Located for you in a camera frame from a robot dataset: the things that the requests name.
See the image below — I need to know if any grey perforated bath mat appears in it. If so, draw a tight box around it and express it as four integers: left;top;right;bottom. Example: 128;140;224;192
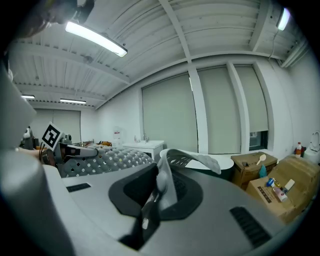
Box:
59;146;222;218

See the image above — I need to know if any small white box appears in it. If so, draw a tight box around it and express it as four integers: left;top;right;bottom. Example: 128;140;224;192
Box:
283;179;296;194

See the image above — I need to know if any person's left forearm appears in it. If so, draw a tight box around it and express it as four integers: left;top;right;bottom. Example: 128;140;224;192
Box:
14;147;48;166

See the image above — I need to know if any large taped cardboard box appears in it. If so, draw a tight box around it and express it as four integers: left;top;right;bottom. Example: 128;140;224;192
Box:
246;154;320;225

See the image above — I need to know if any pink tube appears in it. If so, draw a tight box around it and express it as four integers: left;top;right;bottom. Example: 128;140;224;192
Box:
273;187;289;202

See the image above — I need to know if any green and white bathtub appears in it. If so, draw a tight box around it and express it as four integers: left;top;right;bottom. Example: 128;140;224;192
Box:
159;148;235;182

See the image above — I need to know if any wide grey roller blind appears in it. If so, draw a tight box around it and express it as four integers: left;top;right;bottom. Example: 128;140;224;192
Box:
141;72;199;154

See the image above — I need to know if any white vanity cabinet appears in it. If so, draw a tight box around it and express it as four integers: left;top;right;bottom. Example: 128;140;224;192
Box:
122;139;165;161

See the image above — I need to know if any plain cardboard box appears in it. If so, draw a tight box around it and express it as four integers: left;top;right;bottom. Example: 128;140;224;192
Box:
230;151;278;191

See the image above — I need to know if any long ceiling tube light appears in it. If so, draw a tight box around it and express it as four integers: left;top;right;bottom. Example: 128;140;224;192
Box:
65;20;129;59

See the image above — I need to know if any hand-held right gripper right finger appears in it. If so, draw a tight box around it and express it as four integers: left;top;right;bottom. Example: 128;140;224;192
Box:
139;172;286;256

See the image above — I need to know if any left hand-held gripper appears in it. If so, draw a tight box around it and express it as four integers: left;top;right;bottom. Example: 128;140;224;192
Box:
39;121;100;170

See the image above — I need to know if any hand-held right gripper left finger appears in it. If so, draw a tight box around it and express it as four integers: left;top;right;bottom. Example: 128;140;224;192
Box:
42;162;160;256

